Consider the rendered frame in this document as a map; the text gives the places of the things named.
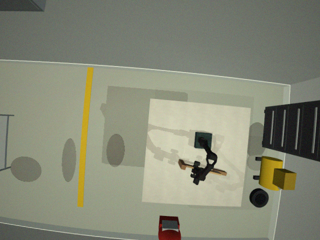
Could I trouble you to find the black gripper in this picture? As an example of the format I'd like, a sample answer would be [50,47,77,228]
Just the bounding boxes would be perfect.
[190,161,201,178]

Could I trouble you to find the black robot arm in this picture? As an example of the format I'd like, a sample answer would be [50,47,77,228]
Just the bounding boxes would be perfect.
[193,137,218,185]

